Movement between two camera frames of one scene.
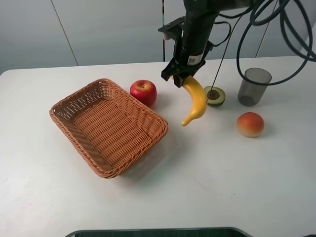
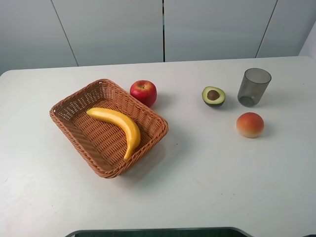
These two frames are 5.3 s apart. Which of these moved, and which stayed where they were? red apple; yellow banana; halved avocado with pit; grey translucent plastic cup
Moved: yellow banana
Stayed: red apple; grey translucent plastic cup; halved avocado with pit
